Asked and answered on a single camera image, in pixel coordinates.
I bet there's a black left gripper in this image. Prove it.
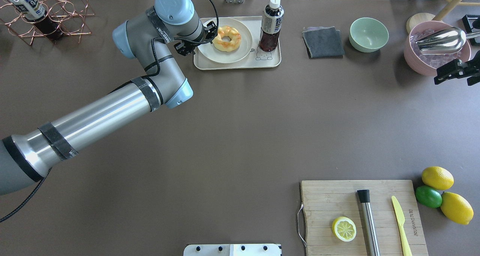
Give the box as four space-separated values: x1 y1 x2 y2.
199 21 218 43

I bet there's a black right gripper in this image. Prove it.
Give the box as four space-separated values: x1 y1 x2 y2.
434 51 480 86

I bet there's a glazed twisted donut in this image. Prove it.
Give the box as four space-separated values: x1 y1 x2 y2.
213 25 242 52

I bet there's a white round plate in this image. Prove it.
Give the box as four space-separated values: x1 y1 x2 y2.
198 17 253 64

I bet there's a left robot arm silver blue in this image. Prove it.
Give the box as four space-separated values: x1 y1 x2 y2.
0 0 217 195

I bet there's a cream rabbit tray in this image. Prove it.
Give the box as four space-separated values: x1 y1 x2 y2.
193 16 281 70

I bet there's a steel ice scoop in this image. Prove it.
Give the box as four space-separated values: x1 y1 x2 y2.
415 27 480 55

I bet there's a pink ice bowl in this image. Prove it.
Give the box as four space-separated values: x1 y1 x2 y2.
403 21 471 77

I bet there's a standing dark tea bottle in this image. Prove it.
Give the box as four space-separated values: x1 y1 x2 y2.
259 0 284 52

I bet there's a wooden mug tree stand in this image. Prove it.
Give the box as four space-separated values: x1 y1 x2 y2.
406 0 479 33

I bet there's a mint green bowl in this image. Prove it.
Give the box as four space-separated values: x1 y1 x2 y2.
349 17 390 53

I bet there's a yellow lemon far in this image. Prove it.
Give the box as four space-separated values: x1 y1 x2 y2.
421 166 455 190

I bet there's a yellow lemon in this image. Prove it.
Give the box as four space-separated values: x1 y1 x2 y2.
421 166 455 190
440 192 474 225

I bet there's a grey folded cloth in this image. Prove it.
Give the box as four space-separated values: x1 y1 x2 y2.
302 27 345 58

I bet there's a green lime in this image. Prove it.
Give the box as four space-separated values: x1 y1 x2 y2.
415 185 443 208

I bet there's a yellow lemon near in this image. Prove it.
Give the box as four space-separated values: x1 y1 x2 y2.
440 192 474 225

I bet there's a wooden cutting board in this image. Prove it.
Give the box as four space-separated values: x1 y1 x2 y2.
300 180 428 256

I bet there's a yellow plastic knife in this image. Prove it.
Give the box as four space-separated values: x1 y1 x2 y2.
391 196 413 256

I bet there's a racked tea bottle upper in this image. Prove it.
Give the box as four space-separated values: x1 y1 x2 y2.
8 0 64 41

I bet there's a half lemon slice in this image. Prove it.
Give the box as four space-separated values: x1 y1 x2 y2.
331 216 357 242

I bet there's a steel black-tipped rod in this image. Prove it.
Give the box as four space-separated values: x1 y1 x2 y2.
357 189 381 256

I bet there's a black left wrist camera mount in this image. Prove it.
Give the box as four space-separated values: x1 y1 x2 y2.
174 39 199 56

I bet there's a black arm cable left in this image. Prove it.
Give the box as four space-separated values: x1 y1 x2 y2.
0 0 219 223

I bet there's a copper wire bottle rack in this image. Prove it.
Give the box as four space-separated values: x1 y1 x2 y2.
1 0 95 46

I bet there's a white camera post base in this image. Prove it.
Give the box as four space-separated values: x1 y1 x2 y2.
183 243 282 256

